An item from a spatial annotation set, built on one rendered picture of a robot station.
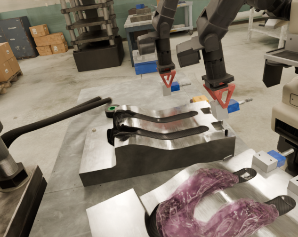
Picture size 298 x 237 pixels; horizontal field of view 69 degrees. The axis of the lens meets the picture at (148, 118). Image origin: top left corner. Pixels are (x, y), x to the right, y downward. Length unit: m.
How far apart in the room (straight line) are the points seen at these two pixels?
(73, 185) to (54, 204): 0.08
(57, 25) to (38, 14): 0.56
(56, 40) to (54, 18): 0.68
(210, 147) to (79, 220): 0.44
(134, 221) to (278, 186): 0.37
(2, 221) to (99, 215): 0.38
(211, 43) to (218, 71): 0.10
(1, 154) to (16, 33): 6.82
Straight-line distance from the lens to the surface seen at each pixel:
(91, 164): 0.73
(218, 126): 0.80
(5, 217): 0.84
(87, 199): 0.71
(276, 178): 0.66
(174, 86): 0.94
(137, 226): 0.49
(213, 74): 0.67
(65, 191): 0.77
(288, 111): 1.07
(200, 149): 0.70
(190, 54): 0.65
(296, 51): 1.00
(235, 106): 0.73
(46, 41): 7.41
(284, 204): 0.62
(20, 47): 7.64
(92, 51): 4.73
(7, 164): 0.88
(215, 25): 0.58
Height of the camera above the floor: 1.31
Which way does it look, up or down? 31 degrees down
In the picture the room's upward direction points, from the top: 9 degrees counter-clockwise
